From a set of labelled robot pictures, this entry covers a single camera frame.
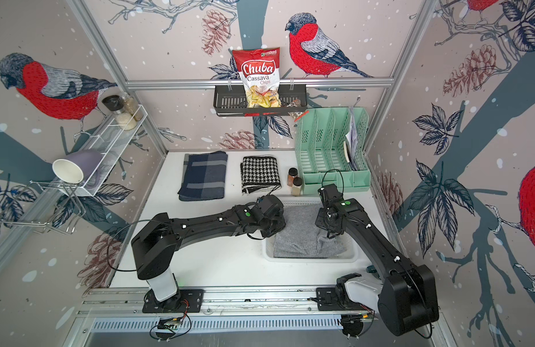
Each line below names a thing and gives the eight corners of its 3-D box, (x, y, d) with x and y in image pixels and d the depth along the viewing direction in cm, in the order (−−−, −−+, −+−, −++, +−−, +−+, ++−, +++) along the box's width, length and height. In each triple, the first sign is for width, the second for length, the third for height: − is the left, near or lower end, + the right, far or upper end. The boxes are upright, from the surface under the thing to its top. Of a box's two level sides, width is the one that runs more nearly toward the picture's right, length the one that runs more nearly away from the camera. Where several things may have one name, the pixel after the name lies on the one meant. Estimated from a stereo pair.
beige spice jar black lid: (291, 196, 103) (293, 186, 95) (291, 187, 106) (292, 176, 99) (301, 196, 102) (303, 186, 95) (300, 187, 106) (302, 176, 99)
